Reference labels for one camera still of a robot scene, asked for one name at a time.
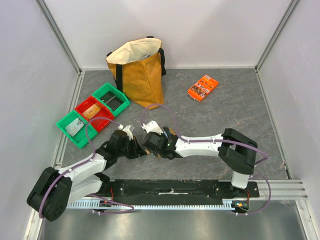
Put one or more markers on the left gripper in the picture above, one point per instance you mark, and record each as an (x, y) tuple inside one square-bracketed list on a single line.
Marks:
[(137, 150)]

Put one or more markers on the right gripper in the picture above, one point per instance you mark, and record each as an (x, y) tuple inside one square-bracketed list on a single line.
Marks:
[(150, 144)]

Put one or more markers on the yellow leather card holder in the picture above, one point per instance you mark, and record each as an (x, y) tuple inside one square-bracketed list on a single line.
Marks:
[(169, 150)]

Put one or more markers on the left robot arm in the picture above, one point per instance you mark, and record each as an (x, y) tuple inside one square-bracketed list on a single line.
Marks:
[(55, 189)]

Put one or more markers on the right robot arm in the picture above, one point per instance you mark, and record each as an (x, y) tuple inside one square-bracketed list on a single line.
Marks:
[(232, 147)]

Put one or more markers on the black card in bin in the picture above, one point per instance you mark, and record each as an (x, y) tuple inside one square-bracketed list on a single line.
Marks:
[(111, 100)]

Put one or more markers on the tan card in bin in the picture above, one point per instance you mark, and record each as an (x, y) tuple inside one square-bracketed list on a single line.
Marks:
[(91, 111)]

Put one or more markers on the grey card in bin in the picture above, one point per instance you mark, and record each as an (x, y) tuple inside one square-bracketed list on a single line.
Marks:
[(74, 127)]

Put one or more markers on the red bin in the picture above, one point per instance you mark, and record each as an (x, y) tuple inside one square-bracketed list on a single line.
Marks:
[(103, 117)]

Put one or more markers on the green bin near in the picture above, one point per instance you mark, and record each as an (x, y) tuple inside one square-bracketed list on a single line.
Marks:
[(80, 139)]

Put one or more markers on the green bin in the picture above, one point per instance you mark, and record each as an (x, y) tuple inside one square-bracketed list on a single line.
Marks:
[(80, 139), (108, 87)]

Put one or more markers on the green bin far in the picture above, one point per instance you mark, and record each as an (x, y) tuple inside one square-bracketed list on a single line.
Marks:
[(108, 87)]

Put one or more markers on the orange screw box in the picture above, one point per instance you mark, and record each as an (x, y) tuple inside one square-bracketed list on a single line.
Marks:
[(202, 88)]

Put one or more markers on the brown paper tote bag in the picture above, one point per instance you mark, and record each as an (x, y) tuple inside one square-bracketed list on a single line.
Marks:
[(137, 68)]

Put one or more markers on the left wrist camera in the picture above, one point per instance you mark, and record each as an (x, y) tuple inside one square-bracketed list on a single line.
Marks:
[(127, 129)]

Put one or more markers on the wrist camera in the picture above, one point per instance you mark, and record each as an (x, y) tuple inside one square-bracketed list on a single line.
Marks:
[(152, 126), (127, 129)]

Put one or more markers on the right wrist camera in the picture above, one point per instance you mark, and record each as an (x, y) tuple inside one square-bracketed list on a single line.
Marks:
[(152, 126)]

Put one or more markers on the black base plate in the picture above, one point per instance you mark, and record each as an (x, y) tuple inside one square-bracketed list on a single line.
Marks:
[(213, 187)]

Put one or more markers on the slotted cable duct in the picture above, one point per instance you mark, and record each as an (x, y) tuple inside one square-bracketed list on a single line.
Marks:
[(97, 204)]

